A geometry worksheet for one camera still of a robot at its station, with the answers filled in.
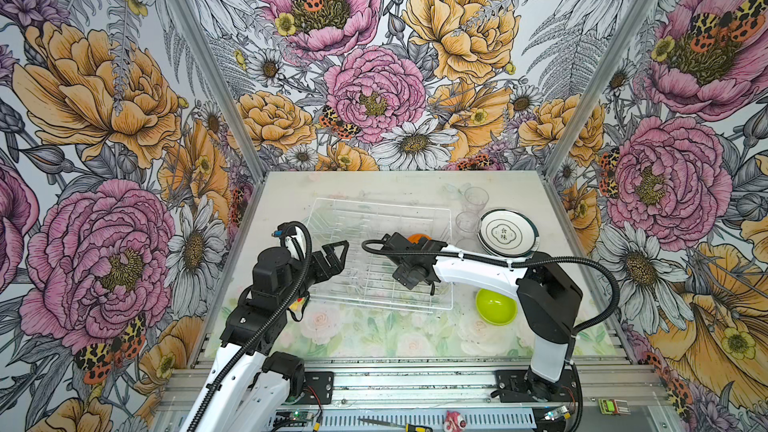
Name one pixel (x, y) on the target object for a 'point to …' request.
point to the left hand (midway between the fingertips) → (336, 258)
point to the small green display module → (614, 407)
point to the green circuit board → (296, 418)
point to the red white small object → (455, 422)
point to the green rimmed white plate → (509, 233)
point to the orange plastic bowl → (415, 237)
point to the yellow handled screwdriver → (408, 427)
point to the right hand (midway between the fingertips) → (420, 266)
